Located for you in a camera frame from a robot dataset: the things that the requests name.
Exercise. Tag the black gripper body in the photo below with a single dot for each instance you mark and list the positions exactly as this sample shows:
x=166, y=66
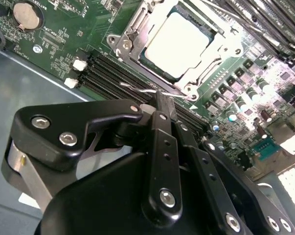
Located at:
x=108, y=195

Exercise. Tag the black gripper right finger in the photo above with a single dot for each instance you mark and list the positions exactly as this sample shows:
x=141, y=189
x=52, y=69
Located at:
x=206, y=171

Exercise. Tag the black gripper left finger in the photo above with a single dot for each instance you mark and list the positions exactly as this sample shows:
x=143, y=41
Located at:
x=64, y=127

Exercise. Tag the metal socket cover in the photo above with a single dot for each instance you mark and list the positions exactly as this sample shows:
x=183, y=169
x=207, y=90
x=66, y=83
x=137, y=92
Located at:
x=208, y=68

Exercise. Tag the silver CPU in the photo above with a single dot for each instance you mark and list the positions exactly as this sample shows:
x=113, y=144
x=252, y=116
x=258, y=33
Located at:
x=179, y=44

